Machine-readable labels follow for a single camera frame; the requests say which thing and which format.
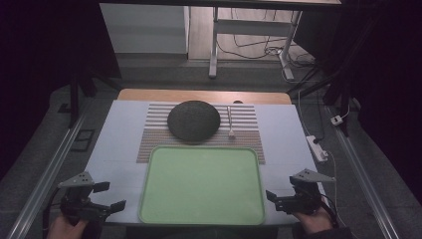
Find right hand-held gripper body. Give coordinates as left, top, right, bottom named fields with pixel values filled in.
left=275, top=168, right=336, bottom=215

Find black floor frame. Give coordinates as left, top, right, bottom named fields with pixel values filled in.
left=70, top=128, right=97, bottom=152

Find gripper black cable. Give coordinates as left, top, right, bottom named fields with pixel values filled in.
left=318, top=200, right=340, bottom=230
left=42, top=187, right=64, bottom=239

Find striped placemat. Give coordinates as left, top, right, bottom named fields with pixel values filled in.
left=135, top=103, right=267, bottom=165

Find person's left hand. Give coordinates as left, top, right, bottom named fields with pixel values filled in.
left=46, top=214, right=90, bottom=239

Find metal floor rail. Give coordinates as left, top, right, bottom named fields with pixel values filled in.
left=5, top=111, right=89, bottom=239
left=324, top=105, right=401, bottom=239

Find dark grey round plate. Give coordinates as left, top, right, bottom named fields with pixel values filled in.
left=166, top=100, right=222, bottom=142

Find green tray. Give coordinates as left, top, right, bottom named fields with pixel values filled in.
left=137, top=144, right=267, bottom=226

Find white cabinet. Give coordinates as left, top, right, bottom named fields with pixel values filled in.
left=99, top=3, right=191, bottom=55

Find person's right hand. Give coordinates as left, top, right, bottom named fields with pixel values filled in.
left=293, top=206, right=332, bottom=235

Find black floor cables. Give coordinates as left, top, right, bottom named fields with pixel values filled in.
left=216, top=8, right=317, bottom=69

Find black stand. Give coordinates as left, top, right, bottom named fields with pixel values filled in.
left=287, top=63, right=353, bottom=137
left=67, top=64, right=122, bottom=129

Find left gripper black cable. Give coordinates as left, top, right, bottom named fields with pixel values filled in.
left=42, top=187, right=64, bottom=239

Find white desk frame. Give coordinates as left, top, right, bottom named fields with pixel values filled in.
left=208, top=6, right=304, bottom=81

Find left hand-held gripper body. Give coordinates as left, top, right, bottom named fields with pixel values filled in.
left=58, top=171, right=112, bottom=223

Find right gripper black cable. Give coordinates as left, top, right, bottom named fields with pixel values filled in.
left=318, top=200, right=340, bottom=230

